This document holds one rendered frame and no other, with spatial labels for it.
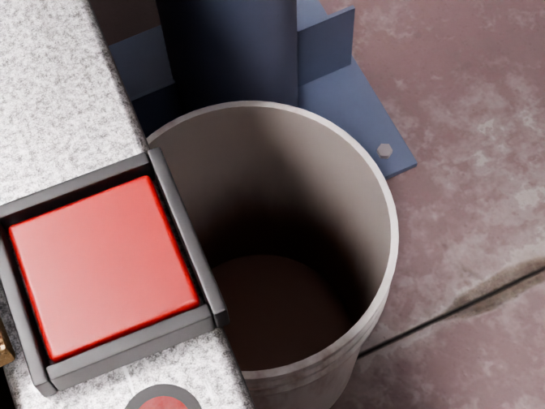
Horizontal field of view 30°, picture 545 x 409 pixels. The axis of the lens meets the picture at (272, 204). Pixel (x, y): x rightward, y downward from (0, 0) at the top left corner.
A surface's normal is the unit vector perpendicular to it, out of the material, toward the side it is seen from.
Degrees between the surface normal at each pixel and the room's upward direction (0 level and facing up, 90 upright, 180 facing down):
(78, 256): 0
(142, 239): 0
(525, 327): 1
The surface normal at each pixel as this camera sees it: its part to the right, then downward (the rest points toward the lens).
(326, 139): -0.54, 0.75
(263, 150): -0.11, 0.88
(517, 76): -0.03, -0.43
